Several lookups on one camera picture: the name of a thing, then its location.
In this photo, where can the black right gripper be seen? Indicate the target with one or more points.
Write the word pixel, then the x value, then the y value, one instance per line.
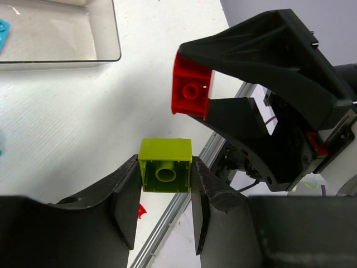
pixel 294 149

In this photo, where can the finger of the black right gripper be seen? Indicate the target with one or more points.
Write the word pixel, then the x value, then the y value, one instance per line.
pixel 276 50

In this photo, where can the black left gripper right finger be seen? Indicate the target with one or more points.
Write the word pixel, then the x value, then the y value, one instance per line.
pixel 232 230

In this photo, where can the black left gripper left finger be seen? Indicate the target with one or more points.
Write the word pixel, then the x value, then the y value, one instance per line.
pixel 95 227

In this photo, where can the small red lego piece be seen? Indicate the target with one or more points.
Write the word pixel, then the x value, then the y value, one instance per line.
pixel 141 211

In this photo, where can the red rounded lego brick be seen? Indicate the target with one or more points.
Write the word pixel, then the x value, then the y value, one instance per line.
pixel 190 88

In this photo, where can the lime green square lego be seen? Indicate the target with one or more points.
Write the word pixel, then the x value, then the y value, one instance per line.
pixel 165 165

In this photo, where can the small light blue lego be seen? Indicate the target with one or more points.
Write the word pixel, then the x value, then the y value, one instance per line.
pixel 4 30

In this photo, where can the clear tiered plastic organizer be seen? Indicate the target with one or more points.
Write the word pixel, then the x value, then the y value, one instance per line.
pixel 47 35

